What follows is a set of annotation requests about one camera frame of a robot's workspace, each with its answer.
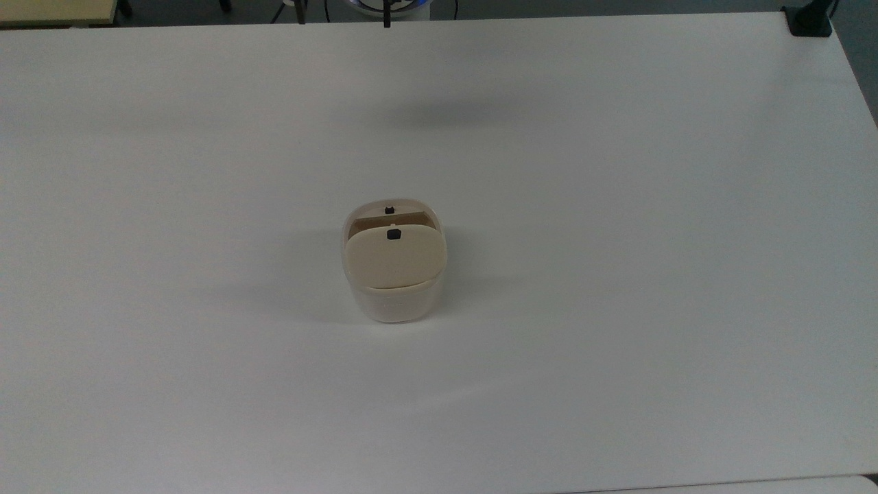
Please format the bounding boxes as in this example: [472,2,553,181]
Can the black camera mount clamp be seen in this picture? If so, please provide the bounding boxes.
[781,0,839,38]

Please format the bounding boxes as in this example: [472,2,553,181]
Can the light wooden table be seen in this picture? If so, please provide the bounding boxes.
[0,0,119,28]

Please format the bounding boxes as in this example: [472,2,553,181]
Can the black tripod legs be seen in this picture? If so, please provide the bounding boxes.
[270,0,308,25]

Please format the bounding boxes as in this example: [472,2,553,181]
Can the cream plastic trash bin body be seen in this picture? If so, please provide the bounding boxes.
[341,197,448,324]

